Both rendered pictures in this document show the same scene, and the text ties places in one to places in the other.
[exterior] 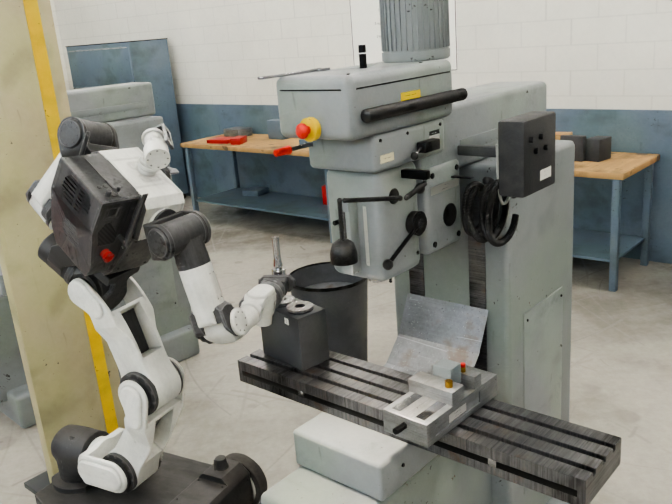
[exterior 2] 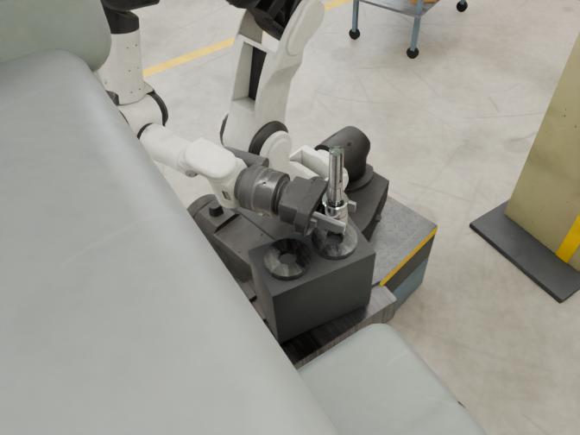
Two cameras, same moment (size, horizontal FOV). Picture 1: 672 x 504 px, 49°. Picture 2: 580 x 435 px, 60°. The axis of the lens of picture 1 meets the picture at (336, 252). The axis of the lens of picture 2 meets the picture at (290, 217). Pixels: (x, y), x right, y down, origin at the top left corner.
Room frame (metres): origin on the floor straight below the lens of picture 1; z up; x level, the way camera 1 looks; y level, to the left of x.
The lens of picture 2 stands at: (2.45, -0.39, 1.88)
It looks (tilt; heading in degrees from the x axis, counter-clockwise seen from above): 49 degrees down; 109
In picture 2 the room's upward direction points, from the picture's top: 4 degrees counter-clockwise
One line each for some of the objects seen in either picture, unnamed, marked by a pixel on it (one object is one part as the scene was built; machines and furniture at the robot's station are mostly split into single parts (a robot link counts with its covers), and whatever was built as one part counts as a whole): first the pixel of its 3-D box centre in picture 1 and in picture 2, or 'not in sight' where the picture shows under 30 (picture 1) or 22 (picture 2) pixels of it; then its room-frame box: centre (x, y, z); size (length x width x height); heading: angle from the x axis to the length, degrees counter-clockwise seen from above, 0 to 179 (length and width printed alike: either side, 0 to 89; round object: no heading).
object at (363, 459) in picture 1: (386, 427); not in sight; (2.03, -0.11, 0.79); 0.50 x 0.35 x 0.12; 138
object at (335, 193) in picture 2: (276, 252); (336, 176); (2.34, 0.20, 1.29); 0.03 x 0.03 x 0.11
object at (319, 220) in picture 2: not in sight; (327, 224); (2.33, 0.17, 1.20); 0.06 x 0.02 x 0.03; 170
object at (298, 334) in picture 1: (293, 329); (312, 276); (2.30, 0.17, 1.03); 0.22 x 0.12 x 0.20; 40
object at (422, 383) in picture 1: (436, 388); not in sight; (1.83, -0.25, 1.02); 0.15 x 0.06 x 0.04; 46
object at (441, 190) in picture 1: (412, 202); not in sight; (2.17, -0.25, 1.47); 0.24 x 0.19 x 0.26; 48
